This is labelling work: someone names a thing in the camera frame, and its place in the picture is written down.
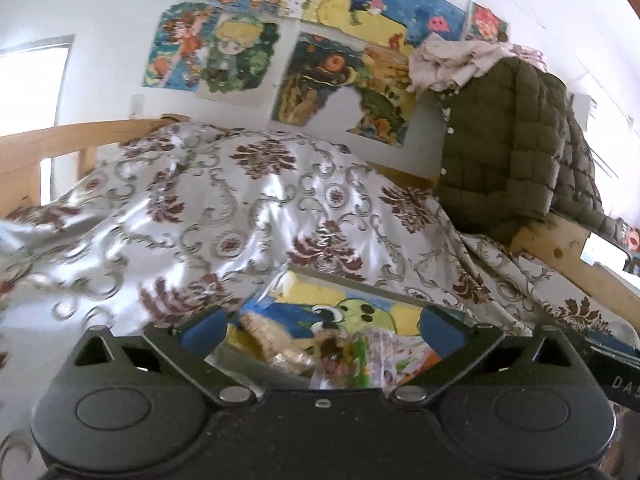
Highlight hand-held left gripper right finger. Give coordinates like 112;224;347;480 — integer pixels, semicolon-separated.
392;305;592;407

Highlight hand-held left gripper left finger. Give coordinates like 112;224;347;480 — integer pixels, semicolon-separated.
55;305;256;407

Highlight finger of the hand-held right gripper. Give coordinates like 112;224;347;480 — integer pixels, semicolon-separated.
562;328;640;357

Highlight clear crinkled long packet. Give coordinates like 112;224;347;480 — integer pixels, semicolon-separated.
370;330;399;387

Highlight clear packet of cereal rings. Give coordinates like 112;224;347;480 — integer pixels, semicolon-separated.
237;310;321;376

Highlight grey shallow box painted inside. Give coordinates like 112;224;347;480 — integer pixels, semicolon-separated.
207;265;469;391

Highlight brown snack packet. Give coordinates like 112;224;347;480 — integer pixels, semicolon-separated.
310;322;356;389

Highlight wooden headboard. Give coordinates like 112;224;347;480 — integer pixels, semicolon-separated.
510;209;640;297

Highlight floral printed satin blanket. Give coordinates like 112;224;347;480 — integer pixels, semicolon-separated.
0;120;640;361

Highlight olive quilted jacket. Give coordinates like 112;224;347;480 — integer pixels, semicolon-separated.
432;55;627;247

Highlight white air conditioner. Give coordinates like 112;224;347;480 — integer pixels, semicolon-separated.
570;92;599;134

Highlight pale pink cloth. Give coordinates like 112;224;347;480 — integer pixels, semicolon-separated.
407;35;549;94

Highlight bright window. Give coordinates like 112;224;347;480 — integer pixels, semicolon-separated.
0;35;76;137

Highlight wall poster orange and black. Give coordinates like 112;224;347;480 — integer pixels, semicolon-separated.
270;30;421;149

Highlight wall poster blonde figure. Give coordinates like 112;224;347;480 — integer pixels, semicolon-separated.
197;12;281;109

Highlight wall poster orange-haired figure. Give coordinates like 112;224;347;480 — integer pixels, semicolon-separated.
141;2;221;92

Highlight small wall poster red-haired figure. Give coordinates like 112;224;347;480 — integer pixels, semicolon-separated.
465;0;511;44

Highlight wall poster blue background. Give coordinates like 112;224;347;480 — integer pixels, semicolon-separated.
320;0;469;51

